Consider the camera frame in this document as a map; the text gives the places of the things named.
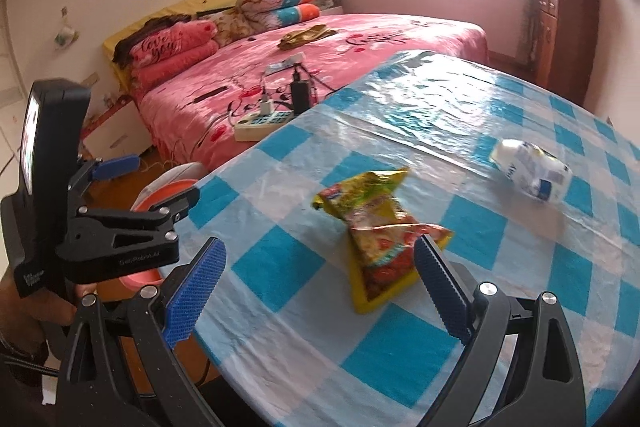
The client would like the black adapter cable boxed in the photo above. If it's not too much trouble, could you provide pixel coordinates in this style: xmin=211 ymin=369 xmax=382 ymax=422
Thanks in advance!
xmin=294 ymin=62 xmax=346 ymax=101

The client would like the grey blue wrapper on bed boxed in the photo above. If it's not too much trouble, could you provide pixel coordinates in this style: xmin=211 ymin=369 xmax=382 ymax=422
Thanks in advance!
xmin=264 ymin=52 xmax=305 ymax=76

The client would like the white bedside cabinet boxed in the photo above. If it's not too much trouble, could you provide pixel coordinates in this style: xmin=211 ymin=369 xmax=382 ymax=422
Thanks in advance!
xmin=81 ymin=100 xmax=152 ymax=160

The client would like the beige power strip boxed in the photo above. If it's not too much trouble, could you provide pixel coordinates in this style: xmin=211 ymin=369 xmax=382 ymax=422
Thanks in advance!
xmin=233 ymin=110 xmax=295 ymax=142

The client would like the yellow headboard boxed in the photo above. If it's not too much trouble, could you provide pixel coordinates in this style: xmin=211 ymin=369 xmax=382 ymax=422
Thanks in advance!
xmin=102 ymin=0 xmax=236 ymax=93

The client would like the black power adapter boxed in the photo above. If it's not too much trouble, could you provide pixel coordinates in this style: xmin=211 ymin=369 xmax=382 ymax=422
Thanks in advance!
xmin=290 ymin=67 xmax=312 ymax=115

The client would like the white blue packet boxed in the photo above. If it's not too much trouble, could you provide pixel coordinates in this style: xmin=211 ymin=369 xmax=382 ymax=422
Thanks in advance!
xmin=489 ymin=139 xmax=573 ymax=204

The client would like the left hand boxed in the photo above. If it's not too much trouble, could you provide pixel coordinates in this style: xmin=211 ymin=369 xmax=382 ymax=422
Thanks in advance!
xmin=0 ymin=268 xmax=96 ymax=358

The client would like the colourful folded quilt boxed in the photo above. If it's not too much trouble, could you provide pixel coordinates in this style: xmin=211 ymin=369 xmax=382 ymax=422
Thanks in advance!
xmin=208 ymin=0 xmax=320 ymax=48

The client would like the white usb charger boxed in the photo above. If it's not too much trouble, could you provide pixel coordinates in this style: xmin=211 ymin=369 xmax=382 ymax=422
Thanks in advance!
xmin=259 ymin=91 xmax=273 ymax=116

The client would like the pink bed with blanket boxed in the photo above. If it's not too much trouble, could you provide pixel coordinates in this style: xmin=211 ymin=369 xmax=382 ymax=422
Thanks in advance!
xmin=134 ymin=14 xmax=488 ymax=170

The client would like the yellow red snack bag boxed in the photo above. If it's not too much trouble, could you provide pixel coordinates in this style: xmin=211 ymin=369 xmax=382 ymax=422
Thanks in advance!
xmin=312 ymin=168 xmax=454 ymax=314

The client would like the folded pink love blanket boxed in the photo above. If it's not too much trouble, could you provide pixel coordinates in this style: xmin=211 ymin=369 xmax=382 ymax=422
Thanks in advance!
xmin=129 ymin=20 xmax=219 ymax=89

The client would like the brown wooden dresser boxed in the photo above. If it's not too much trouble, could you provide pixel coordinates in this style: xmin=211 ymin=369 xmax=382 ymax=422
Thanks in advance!
xmin=535 ymin=0 xmax=600 ymax=106

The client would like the pink plastic trash bucket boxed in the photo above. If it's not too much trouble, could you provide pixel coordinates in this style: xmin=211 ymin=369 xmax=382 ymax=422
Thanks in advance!
xmin=118 ymin=178 xmax=202 ymax=289

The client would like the olive crumpled cloth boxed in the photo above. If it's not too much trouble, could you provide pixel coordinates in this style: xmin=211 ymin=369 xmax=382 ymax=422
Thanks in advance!
xmin=278 ymin=24 xmax=337 ymax=51

